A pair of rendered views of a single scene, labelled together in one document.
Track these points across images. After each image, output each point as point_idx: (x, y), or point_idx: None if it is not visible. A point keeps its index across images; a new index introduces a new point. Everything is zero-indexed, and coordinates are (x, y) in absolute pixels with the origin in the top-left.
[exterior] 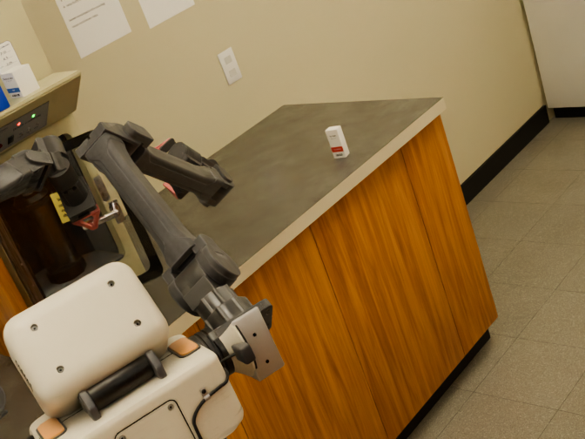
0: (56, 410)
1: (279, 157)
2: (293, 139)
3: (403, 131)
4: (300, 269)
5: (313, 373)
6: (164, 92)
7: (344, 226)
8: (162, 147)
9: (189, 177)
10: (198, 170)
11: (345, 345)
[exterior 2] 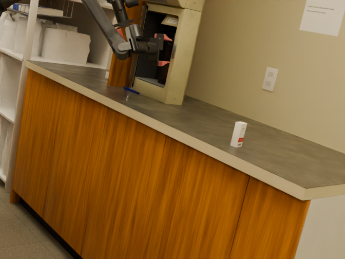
0: None
1: (274, 144)
2: (304, 153)
3: (247, 162)
4: (149, 150)
5: (126, 204)
6: (328, 86)
7: (181, 165)
8: (157, 34)
9: (97, 23)
10: (107, 27)
11: (144, 219)
